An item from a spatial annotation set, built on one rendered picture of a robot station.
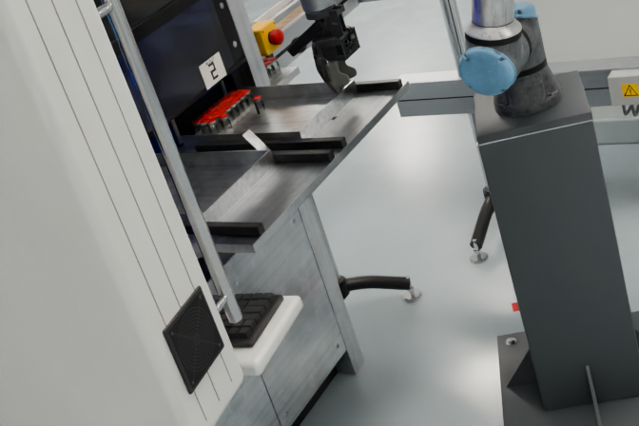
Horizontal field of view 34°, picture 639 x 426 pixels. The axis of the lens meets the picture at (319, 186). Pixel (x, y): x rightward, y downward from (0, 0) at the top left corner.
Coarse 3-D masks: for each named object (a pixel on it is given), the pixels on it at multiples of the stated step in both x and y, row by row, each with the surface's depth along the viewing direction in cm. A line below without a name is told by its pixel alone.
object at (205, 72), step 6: (216, 54) 247; (210, 60) 245; (216, 60) 247; (204, 66) 243; (210, 66) 245; (216, 66) 247; (222, 66) 248; (204, 72) 243; (210, 72) 245; (216, 72) 247; (222, 72) 248; (204, 78) 243; (210, 78) 245; (216, 78) 247; (222, 78) 248; (210, 84) 245
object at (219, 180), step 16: (160, 160) 238; (192, 160) 233; (208, 160) 231; (224, 160) 228; (240, 160) 226; (256, 160) 224; (272, 160) 221; (192, 176) 229; (208, 176) 226; (224, 176) 224; (240, 176) 221; (256, 176) 216; (176, 192) 224; (208, 192) 218; (224, 192) 208; (240, 192) 212; (208, 208) 203; (224, 208) 208
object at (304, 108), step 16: (352, 80) 243; (272, 96) 258; (288, 96) 256; (304, 96) 253; (320, 96) 250; (336, 96) 237; (352, 96) 243; (256, 112) 253; (272, 112) 249; (288, 112) 246; (304, 112) 243; (320, 112) 232; (336, 112) 237; (240, 128) 246; (256, 128) 243; (272, 128) 240; (288, 128) 237; (304, 128) 226; (320, 128) 232; (192, 144) 243
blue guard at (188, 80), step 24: (168, 24) 233; (192, 24) 240; (216, 24) 247; (144, 48) 226; (168, 48) 233; (192, 48) 240; (216, 48) 247; (168, 72) 233; (192, 72) 240; (168, 96) 233; (192, 96) 240; (144, 120) 226
